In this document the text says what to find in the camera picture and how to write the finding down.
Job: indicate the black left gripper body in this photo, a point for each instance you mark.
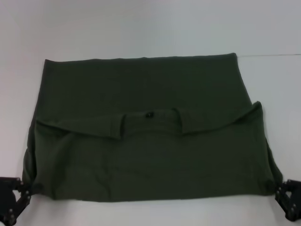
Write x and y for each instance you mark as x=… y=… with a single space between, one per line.
x=7 y=197

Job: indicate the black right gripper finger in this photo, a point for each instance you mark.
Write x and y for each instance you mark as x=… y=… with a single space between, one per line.
x=278 y=186
x=284 y=206

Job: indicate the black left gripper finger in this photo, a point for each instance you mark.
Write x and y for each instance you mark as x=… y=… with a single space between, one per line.
x=27 y=186
x=21 y=204

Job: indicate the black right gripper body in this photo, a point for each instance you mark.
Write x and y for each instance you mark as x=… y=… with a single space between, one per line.
x=295 y=197

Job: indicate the dark green printed t-shirt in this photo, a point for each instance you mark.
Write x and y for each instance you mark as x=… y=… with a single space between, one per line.
x=150 y=146

